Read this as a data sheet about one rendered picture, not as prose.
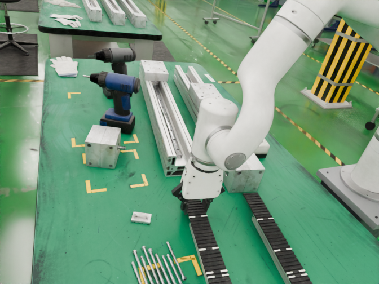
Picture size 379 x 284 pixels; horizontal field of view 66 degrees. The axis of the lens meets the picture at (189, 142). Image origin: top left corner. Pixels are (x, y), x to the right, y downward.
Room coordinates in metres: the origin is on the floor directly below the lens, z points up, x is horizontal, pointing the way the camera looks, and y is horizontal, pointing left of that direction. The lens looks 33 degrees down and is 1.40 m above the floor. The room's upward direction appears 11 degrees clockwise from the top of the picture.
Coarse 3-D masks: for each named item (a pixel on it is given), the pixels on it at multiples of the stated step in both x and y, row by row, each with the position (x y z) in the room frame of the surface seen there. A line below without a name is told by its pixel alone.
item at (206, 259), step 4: (204, 256) 0.43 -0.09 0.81; (208, 256) 0.43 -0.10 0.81; (212, 256) 0.43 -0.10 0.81; (216, 256) 0.43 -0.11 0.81; (220, 256) 0.44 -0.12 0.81; (204, 260) 0.42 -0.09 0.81; (208, 260) 0.42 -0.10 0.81; (212, 260) 0.42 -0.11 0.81; (216, 260) 0.42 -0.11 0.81; (220, 260) 0.43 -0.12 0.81
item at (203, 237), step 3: (198, 234) 0.49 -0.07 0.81; (201, 234) 0.49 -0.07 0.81; (204, 234) 0.49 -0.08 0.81; (207, 234) 0.49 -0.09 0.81; (210, 234) 0.49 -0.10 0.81; (213, 234) 0.50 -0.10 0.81; (195, 237) 0.48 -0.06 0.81; (198, 237) 0.48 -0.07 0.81; (201, 237) 0.48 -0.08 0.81; (204, 237) 0.48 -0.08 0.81; (207, 237) 0.48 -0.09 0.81; (210, 237) 0.49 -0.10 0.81; (213, 237) 0.49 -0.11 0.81; (198, 240) 0.47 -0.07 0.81; (201, 240) 0.47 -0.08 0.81; (204, 240) 0.48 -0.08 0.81; (207, 240) 0.48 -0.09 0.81
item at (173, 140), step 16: (144, 80) 1.27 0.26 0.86; (144, 96) 1.23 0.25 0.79; (160, 96) 1.17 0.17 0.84; (160, 112) 0.98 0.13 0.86; (176, 112) 1.01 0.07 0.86; (160, 128) 0.87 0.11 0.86; (176, 128) 0.93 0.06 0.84; (160, 144) 0.83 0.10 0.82; (176, 144) 0.83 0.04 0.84; (176, 160) 0.76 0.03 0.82
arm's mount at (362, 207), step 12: (324, 168) 0.91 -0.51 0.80; (336, 168) 0.92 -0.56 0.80; (324, 180) 0.86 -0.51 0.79; (336, 180) 0.85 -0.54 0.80; (336, 192) 0.80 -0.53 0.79; (348, 192) 0.79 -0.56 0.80; (348, 204) 0.75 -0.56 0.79; (360, 204) 0.74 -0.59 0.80; (372, 204) 0.75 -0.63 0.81; (360, 216) 0.71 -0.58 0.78; (372, 216) 0.69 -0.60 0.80; (372, 228) 0.66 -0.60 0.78
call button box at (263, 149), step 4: (264, 140) 0.96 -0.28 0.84; (260, 144) 0.93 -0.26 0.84; (264, 144) 0.94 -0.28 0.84; (268, 144) 0.94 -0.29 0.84; (260, 148) 0.92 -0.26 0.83; (264, 148) 0.93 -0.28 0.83; (268, 148) 0.93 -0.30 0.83; (256, 152) 0.92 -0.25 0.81; (260, 152) 0.92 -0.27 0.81; (264, 152) 0.93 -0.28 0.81; (260, 156) 0.93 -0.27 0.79; (264, 156) 0.93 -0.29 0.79
